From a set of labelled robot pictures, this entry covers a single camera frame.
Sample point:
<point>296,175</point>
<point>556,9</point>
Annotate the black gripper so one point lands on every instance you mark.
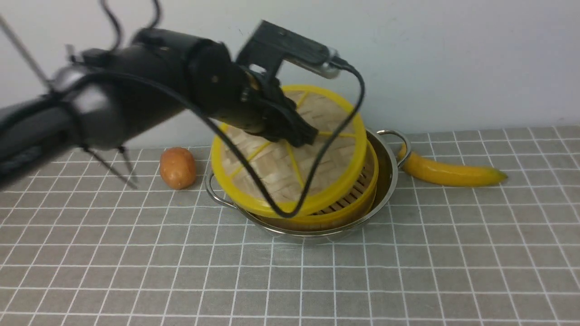
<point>231,94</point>

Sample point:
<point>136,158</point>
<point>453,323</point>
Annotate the yellow bamboo steamer lid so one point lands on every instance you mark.
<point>284,169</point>

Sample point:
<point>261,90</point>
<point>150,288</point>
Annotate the yellow bamboo steamer basket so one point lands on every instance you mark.
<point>355,204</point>

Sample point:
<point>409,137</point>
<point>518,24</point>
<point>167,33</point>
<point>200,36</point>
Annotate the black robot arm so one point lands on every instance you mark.
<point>92,107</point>

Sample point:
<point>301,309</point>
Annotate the brown potato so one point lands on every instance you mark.
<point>178,168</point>

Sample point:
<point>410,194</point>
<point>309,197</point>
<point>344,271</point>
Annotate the yellow banana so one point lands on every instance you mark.
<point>450,175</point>

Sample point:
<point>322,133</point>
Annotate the grey grid tablecloth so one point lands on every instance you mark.
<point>78,248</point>

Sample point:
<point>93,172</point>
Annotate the stainless steel two-handled pot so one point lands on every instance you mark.
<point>388,169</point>

